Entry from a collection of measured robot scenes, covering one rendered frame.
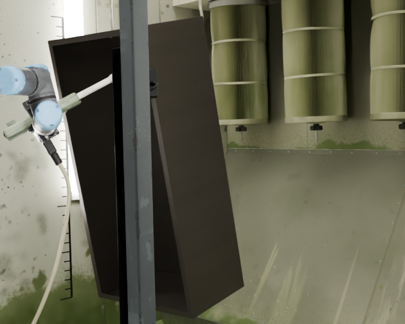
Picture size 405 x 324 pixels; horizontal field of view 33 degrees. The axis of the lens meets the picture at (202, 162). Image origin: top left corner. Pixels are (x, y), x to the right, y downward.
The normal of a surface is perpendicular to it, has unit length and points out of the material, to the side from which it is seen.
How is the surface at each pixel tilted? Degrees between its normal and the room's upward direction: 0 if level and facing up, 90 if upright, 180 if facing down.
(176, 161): 90
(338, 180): 57
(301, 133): 90
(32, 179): 90
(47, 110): 86
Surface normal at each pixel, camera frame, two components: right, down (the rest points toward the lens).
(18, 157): 0.68, 0.02
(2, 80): -0.24, 0.06
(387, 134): -0.73, 0.05
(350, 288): -0.62, -0.50
